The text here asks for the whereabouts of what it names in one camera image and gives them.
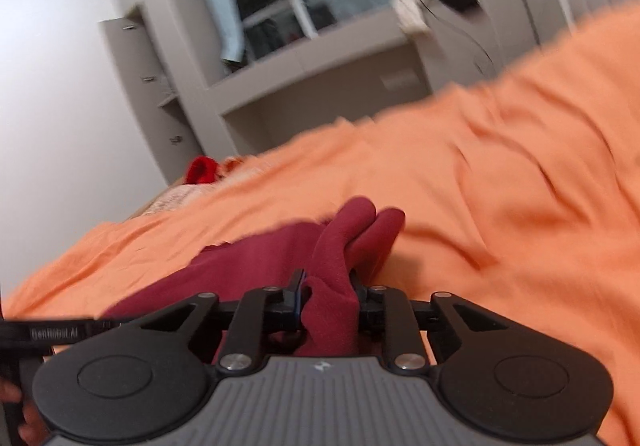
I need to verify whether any pink patterned pillow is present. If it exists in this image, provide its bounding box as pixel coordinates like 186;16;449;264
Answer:
129;156;260;220

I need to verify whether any bright red hat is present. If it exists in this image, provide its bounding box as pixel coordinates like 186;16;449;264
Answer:
183;155;219;185

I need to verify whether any grey wardrobe desk unit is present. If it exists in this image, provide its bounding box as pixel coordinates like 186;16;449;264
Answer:
122;0;625;159

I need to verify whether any orange bed blanket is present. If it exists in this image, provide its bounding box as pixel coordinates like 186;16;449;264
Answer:
6;0;639;445

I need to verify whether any black power cable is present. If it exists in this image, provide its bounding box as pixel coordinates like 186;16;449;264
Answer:
418;0;507;77

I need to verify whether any white wall socket panel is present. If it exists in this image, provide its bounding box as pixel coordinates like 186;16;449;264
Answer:
381;68;421;91

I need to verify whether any dark red knit sweater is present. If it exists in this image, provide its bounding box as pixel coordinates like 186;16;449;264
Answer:
105;197;406;356

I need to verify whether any person's left hand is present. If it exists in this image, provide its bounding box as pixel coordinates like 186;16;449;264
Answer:
0;376;49;446

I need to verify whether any open grey cabinet door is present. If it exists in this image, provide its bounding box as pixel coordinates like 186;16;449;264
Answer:
101;17;201;183

